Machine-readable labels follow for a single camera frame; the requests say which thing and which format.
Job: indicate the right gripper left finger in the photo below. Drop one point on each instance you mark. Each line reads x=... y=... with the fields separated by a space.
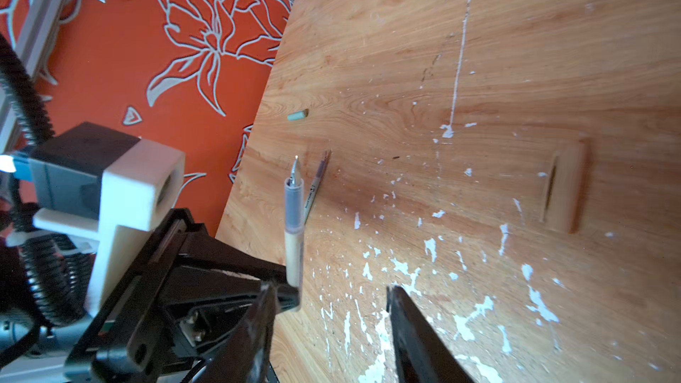
x=245 y=357

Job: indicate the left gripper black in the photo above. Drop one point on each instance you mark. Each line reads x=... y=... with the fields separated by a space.
x=175 y=307

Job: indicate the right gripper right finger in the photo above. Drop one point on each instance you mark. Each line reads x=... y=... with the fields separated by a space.
x=420 y=355

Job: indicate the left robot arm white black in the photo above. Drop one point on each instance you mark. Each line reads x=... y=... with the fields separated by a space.
x=49 y=301

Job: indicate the green pen left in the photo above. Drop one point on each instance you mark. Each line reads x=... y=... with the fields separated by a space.
x=316 y=183

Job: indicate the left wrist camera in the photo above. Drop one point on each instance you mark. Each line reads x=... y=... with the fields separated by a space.
x=105 y=190

